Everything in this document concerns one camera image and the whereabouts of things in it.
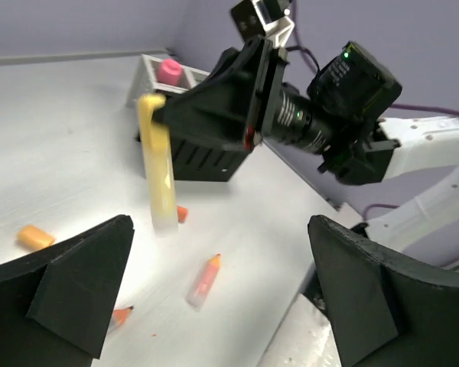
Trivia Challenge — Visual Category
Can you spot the pink cap marker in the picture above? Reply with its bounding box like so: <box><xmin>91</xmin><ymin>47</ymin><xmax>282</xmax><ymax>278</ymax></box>
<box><xmin>157</xmin><ymin>59</ymin><xmax>183</xmax><ymax>86</ymax></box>

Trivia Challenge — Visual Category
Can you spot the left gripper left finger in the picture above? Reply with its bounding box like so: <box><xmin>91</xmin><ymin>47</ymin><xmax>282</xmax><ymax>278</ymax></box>
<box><xmin>0</xmin><ymin>215</ymin><xmax>134</xmax><ymax>367</ymax></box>

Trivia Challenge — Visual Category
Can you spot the yellow marker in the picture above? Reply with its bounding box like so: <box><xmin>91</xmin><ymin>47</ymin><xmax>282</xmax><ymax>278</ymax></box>
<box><xmin>137</xmin><ymin>94</ymin><xmax>178</xmax><ymax>233</ymax></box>

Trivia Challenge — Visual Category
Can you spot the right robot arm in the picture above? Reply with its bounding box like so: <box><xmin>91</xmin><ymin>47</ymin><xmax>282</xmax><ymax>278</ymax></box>
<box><xmin>160</xmin><ymin>36</ymin><xmax>459</xmax><ymax>265</ymax></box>

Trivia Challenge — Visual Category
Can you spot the black and white organizer box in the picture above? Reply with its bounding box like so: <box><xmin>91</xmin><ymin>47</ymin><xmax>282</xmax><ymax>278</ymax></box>
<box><xmin>126</xmin><ymin>53</ymin><xmax>253</xmax><ymax>183</ymax></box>

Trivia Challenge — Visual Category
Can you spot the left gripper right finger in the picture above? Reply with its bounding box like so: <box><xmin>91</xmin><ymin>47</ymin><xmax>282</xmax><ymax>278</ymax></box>
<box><xmin>308</xmin><ymin>215</ymin><xmax>459</xmax><ymax>367</ymax></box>

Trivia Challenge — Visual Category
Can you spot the dark orange marker cap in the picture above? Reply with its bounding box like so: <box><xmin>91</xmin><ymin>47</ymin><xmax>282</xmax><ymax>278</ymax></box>
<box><xmin>177</xmin><ymin>206</ymin><xmax>188</xmax><ymax>223</ymax></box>

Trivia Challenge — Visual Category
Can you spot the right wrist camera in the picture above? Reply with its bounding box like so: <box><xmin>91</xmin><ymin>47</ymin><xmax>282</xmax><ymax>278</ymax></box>
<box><xmin>229</xmin><ymin>0</ymin><xmax>295</xmax><ymax>47</ymax></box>

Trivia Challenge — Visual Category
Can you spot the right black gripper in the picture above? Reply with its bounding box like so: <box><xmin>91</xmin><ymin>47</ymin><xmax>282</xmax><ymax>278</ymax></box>
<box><xmin>155</xmin><ymin>36</ymin><xmax>402</xmax><ymax>186</ymax></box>

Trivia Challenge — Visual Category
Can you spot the red orange marker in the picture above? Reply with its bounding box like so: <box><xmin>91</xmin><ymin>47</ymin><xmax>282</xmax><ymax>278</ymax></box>
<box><xmin>186</xmin><ymin>254</ymin><xmax>221</xmax><ymax>309</ymax></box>

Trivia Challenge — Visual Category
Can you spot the orange tip clear marker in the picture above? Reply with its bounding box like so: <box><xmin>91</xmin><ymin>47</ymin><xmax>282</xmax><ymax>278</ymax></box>
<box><xmin>108</xmin><ymin>306</ymin><xmax>134</xmax><ymax>330</ymax></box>

